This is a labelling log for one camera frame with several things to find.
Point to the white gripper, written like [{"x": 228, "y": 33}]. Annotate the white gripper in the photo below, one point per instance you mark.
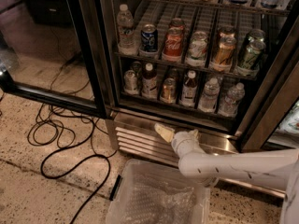
[{"x": 184, "y": 139}]

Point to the dark drink bottle white cap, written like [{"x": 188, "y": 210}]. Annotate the dark drink bottle white cap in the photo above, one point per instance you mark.
[{"x": 189, "y": 88}]

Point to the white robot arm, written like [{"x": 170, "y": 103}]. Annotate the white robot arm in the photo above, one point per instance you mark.
[{"x": 270, "y": 169}]

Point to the clear water bottle bottom middle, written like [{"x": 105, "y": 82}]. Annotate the clear water bottle bottom middle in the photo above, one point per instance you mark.
[{"x": 209, "y": 96}]

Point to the clear water bottle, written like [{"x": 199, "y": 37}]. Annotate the clear water bottle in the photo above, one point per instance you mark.
[
  {"x": 230, "y": 102},
  {"x": 209, "y": 96}
]

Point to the gold can bottom shelf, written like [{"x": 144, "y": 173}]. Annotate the gold can bottom shelf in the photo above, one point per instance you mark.
[{"x": 168, "y": 93}]

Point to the clear water bottle bottom right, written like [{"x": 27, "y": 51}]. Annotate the clear water bottle bottom right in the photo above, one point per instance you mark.
[{"x": 230, "y": 102}]

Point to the brown tea bottle left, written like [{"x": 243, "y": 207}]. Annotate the brown tea bottle left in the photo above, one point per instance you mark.
[{"x": 149, "y": 82}]

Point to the silver can shelf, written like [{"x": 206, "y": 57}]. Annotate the silver can shelf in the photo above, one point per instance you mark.
[
  {"x": 136, "y": 67},
  {"x": 131, "y": 83}
]

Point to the silver can rear bottom shelf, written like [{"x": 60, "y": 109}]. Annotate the silver can rear bottom shelf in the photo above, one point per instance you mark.
[{"x": 136, "y": 67}]

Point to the clear water bottle middle shelf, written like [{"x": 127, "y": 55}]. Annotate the clear water bottle middle shelf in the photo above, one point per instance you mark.
[{"x": 126, "y": 31}]

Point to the open glass fridge door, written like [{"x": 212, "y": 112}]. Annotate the open glass fridge door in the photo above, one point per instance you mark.
[{"x": 51, "y": 53}]

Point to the dark can behind gold can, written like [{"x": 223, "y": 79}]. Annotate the dark can behind gold can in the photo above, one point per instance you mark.
[{"x": 173, "y": 73}]

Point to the clear plastic storage bin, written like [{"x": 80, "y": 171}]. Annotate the clear plastic storage bin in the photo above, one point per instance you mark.
[{"x": 126, "y": 181}]

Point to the bubble wrap sheet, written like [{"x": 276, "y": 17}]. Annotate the bubble wrap sheet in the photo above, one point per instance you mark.
[{"x": 158, "y": 202}]

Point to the white green soda can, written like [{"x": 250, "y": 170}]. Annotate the white green soda can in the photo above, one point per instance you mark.
[{"x": 196, "y": 53}]

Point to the orange gold soda can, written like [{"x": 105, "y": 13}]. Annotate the orange gold soda can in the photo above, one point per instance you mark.
[{"x": 223, "y": 56}]

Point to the green soda can front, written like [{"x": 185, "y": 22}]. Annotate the green soda can front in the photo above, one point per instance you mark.
[{"x": 248, "y": 63}]

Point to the blue pepsi can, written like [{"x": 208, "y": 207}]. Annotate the blue pepsi can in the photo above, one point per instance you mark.
[{"x": 149, "y": 40}]

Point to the red can behind coca-cola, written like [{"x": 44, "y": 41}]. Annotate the red can behind coca-cola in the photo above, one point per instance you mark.
[{"x": 177, "y": 23}]

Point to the dark can behind orange can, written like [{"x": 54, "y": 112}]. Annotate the dark can behind orange can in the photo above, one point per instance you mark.
[{"x": 226, "y": 31}]

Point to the green soda can rear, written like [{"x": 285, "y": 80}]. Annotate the green soda can rear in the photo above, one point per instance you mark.
[{"x": 254, "y": 34}]

